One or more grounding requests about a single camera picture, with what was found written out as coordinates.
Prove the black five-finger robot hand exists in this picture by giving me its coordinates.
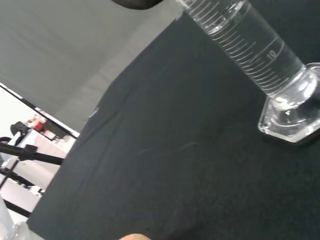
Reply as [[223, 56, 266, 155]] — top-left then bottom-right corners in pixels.
[[111, 0, 164, 11]]

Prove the grey backdrop panel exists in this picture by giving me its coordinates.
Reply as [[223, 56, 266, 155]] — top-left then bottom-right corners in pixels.
[[0, 0, 185, 138]]

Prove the black bench cloth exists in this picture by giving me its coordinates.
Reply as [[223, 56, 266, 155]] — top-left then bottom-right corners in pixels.
[[26, 0, 320, 240]]

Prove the black office chair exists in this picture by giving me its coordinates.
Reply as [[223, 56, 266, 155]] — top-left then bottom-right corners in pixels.
[[9, 121, 29, 138]]

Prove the black tripod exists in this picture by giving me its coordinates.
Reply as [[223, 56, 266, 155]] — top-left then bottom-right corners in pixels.
[[0, 136, 64, 219]]

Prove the translucent plastic funnel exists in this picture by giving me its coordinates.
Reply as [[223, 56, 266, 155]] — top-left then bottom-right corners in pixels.
[[0, 197, 16, 240]]

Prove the brown cork ring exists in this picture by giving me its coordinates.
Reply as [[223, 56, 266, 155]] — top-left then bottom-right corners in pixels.
[[121, 233, 151, 240]]

